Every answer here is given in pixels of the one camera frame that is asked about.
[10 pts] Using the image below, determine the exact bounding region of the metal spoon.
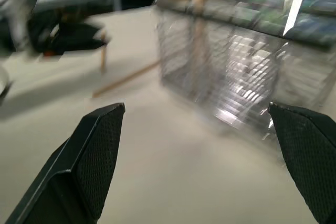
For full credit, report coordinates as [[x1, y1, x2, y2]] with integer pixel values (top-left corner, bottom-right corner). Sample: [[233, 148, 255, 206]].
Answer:
[[282, 0, 308, 37]]

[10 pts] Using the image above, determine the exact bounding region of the silver wire basket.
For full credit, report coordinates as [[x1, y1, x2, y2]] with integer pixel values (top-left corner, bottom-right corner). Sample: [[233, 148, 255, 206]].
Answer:
[[152, 0, 336, 141]]

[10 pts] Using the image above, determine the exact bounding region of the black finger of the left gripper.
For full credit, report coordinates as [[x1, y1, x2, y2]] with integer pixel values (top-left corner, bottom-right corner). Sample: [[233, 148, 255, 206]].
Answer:
[[56, 37, 111, 51], [58, 22, 106, 39]]

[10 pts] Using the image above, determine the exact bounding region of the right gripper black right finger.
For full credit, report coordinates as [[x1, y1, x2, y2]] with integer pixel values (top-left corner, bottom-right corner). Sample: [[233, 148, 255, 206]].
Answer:
[[267, 102, 336, 224]]

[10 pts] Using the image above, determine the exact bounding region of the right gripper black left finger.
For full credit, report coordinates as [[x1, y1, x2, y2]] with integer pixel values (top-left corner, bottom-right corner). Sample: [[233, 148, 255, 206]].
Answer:
[[4, 102, 126, 224]]

